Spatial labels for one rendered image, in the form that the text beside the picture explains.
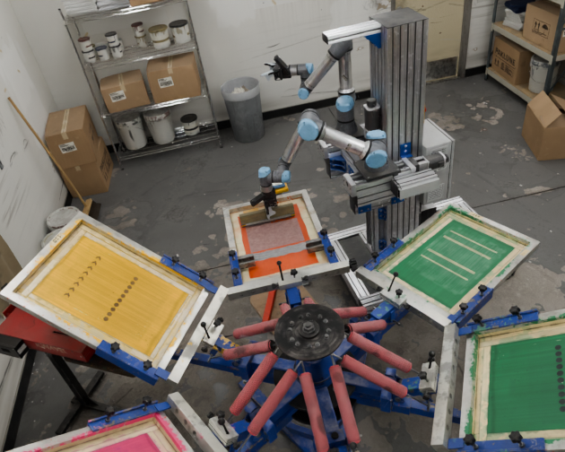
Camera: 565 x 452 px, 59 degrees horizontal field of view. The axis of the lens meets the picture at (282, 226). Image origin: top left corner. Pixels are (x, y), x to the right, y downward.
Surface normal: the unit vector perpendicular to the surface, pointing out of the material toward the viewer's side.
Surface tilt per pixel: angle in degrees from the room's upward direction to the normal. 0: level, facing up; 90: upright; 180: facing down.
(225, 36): 90
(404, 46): 90
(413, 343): 0
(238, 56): 90
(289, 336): 0
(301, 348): 0
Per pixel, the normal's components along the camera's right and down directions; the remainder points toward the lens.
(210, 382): -0.13, -0.76
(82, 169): 0.16, 0.59
